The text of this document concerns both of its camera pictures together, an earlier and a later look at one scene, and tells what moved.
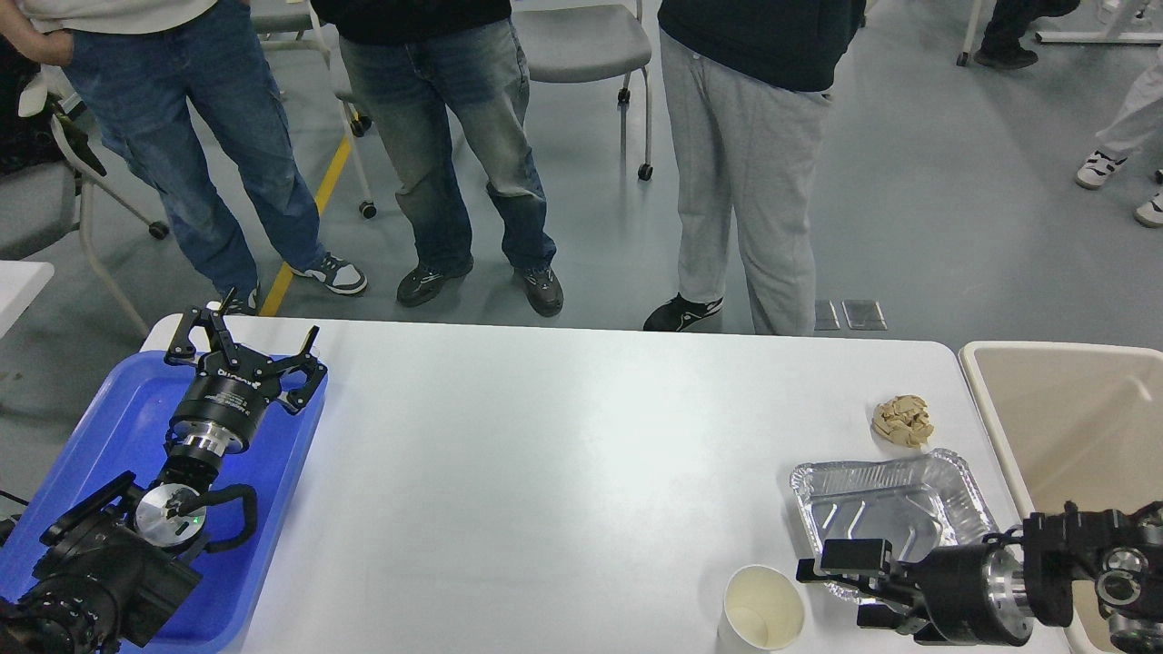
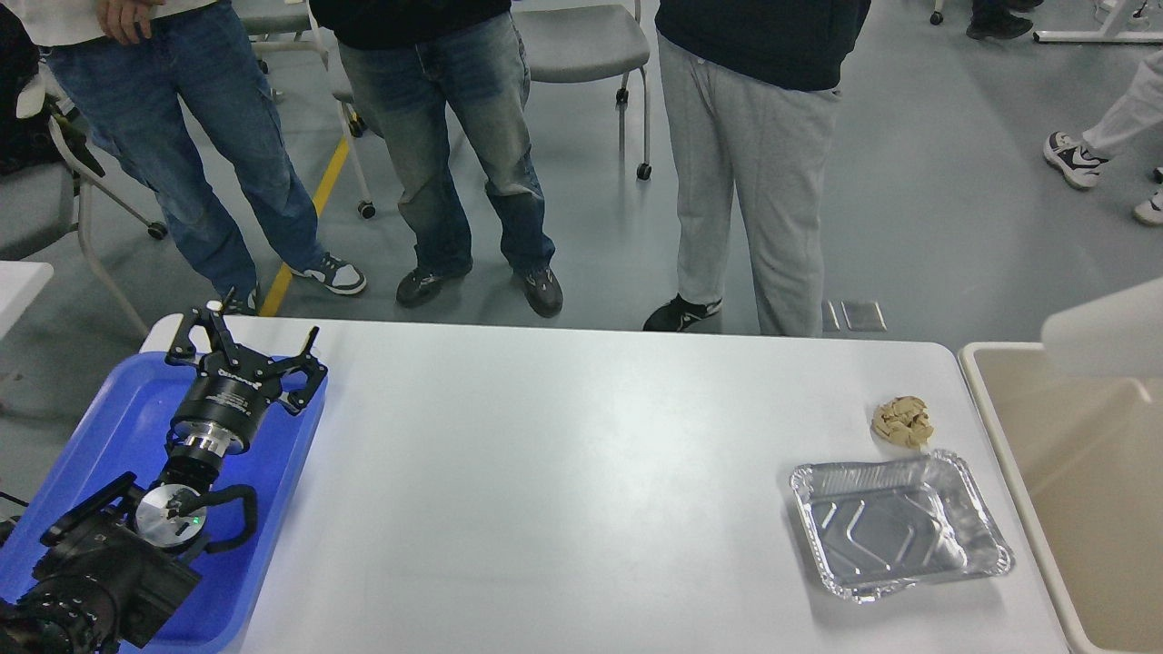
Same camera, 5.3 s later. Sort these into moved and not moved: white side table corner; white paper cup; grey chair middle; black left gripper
Moved: white paper cup
Not moved: white side table corner; grey chair middle; black left gripper
